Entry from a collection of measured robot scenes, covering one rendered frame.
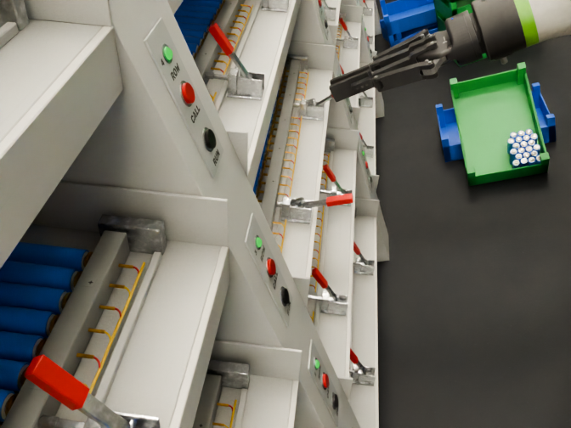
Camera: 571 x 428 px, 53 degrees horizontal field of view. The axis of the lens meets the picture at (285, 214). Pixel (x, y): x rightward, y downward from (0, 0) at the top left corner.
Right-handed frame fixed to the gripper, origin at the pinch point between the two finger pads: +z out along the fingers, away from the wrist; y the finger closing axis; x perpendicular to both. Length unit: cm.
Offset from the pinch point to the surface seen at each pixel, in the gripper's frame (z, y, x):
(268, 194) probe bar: 11.1, -25.7, 1.3
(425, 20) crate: -5, 136, -51
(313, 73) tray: 9.4, 15.6, -2.4
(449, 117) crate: -6, 74, -58
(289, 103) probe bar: 10.9, -0.7, 1.3
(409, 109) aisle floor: 6, 89, -59
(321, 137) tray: 6.9, -6.6, -3.9
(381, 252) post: 16, 18, -54
